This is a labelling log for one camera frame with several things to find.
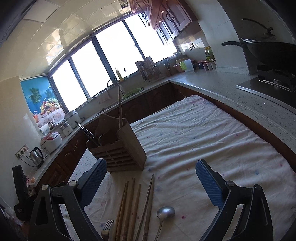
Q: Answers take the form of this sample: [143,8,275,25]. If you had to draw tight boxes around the small white blender appliance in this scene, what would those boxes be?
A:
[61,122,73,136]

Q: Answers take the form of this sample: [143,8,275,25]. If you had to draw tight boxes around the gas stove top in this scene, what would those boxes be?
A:
[236,65,295,113]

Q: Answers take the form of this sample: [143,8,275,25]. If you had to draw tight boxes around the metal spoon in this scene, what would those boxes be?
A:
[154,206,175,241]

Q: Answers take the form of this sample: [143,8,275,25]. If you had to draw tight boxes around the paper towel roll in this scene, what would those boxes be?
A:
[40,125,50,135]

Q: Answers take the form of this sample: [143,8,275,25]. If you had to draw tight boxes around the white green pitcher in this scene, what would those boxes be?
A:
[180,59,194,72]

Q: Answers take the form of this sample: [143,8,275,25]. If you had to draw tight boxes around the cooking oil bottle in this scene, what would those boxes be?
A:
[205,46,215,61]

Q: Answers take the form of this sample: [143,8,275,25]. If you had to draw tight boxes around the black wok pan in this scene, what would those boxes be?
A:
[221,17,296,70]

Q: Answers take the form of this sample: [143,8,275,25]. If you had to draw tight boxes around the spice jar set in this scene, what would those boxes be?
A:
[199,61,216,71]

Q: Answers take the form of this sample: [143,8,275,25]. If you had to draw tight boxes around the steel electric kettle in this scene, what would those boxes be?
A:
[29,147,44,168]

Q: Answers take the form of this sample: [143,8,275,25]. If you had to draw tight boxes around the wall power socket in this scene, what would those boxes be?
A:
[15,144,29,159]

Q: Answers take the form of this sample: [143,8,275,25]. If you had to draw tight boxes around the pink plastic basin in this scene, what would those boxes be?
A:
[173,64,184,73]

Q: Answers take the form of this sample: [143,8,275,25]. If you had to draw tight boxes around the upper wooden wall cabinets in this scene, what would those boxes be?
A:
[129,0,202,45]

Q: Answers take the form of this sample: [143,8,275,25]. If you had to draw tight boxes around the wooden utensil holder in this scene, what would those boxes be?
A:
[86,114,147,173]

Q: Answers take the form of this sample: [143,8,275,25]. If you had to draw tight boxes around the white floral table cloth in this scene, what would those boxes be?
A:
[85,95,295,240]

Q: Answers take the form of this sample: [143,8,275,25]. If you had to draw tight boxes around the pink dish cloth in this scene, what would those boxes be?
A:
[96,90,111,104]

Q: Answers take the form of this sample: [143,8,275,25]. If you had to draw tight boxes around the chrome sink faucet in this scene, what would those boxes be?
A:
[107,78,124,92]

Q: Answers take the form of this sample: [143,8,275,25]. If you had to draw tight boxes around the dish drying rack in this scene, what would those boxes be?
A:
[135,56,162,81]

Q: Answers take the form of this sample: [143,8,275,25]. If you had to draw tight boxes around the tropical fruit poster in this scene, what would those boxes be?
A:
[21,76,65,128]

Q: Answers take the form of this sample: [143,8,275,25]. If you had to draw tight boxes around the metal fork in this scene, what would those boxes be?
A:
[101,219,114,241]

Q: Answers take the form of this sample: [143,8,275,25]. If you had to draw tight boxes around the metal chopstick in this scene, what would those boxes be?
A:
[142,174,155,241]
[134,174,154,241]

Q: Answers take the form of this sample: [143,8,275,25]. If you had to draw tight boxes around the metal knife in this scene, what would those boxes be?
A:
[118,85,123,128]

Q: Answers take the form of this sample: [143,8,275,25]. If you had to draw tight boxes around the yellow dish soap bottle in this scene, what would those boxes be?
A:
[115,68,124,81]

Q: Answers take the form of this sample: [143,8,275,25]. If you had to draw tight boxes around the lower wooden base cabinets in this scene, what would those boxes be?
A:
[34,81,296,190]

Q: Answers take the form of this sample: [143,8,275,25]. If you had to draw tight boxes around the green colander basket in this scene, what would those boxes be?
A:
[122,88,143,100]

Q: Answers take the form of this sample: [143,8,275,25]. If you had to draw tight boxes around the white red rice cooker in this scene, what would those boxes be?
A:
[40,132,62,154]

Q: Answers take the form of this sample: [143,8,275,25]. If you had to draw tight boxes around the white slow cooker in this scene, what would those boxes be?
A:
[65,110,82,129]

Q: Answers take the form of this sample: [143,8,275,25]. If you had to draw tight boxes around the thin metal utensil gripper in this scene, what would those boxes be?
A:
[75,121,99,147]

